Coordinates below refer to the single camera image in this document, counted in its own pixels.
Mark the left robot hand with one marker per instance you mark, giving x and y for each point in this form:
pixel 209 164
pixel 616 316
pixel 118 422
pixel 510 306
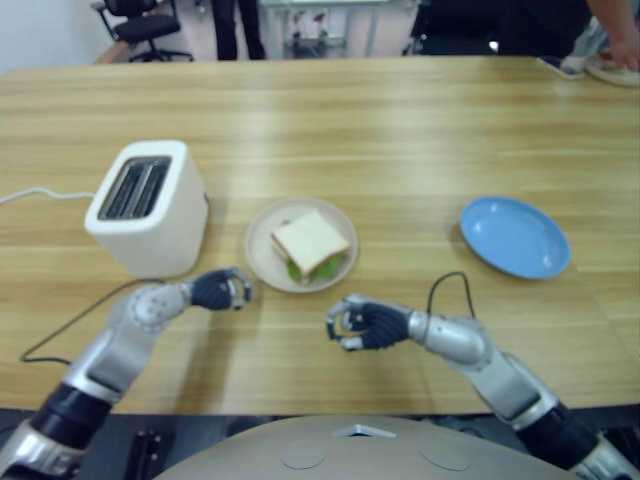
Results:
pixel 215 292

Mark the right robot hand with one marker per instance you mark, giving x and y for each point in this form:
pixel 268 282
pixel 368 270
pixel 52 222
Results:
pixel 382 325

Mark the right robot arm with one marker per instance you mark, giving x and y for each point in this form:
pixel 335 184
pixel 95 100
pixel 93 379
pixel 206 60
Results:
pixel 495 370

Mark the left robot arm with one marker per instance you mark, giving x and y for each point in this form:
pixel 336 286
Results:
pixel 120 350

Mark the beige plate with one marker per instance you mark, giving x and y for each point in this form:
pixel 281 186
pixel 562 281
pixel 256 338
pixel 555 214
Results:
pixel 262 250

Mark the green lettuce leaf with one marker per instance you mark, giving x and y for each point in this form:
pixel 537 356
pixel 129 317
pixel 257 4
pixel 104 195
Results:
pixel 327 268

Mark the cream toaster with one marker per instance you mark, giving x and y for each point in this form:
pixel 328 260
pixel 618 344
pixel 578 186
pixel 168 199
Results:
pixel 165 225

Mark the bread slice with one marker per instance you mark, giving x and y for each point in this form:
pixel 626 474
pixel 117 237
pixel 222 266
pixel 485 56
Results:
pixel 310 240

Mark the robot body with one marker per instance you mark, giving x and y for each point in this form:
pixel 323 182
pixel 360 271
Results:
pixel 360 457

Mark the blue plate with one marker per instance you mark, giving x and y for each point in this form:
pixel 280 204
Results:
pixel 515 237

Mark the person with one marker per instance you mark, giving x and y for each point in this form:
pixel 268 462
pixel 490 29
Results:
pixel 545 25
pixel 237 30

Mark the black office chair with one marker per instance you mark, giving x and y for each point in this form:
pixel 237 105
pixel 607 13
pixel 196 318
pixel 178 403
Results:
pixel 147 25

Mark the white metal rack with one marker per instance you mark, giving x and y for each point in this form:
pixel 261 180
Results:
pixel 345 25

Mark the white plate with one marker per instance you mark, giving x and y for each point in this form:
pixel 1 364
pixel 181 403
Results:
pixel 612 75

